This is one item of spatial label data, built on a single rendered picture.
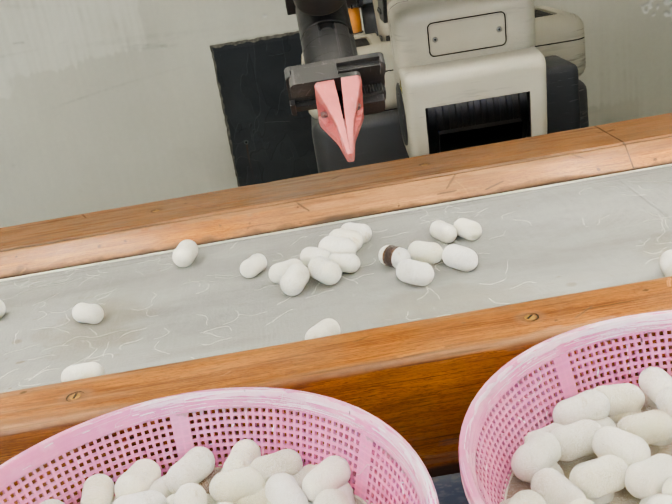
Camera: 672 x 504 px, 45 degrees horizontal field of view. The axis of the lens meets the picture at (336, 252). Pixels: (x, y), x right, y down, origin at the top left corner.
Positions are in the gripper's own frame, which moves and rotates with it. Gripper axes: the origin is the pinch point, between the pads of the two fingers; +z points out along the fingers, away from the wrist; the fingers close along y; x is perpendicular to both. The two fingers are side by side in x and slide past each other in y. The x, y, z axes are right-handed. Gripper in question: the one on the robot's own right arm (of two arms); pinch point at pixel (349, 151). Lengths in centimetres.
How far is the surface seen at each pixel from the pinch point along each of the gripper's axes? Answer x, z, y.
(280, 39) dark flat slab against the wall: 131, -138, -7
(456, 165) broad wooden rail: 7.9, -1.4, 11.6
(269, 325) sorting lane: -7.6, 20.4, -9.3
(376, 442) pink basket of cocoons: -23.2, 35.0, -3.1
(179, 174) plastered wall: 162, -114, -48
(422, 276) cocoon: -7.5, 18.3, 3.3
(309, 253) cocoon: -2.2, 11.7, -5.4
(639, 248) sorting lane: -6.2, 18.5, 21.4
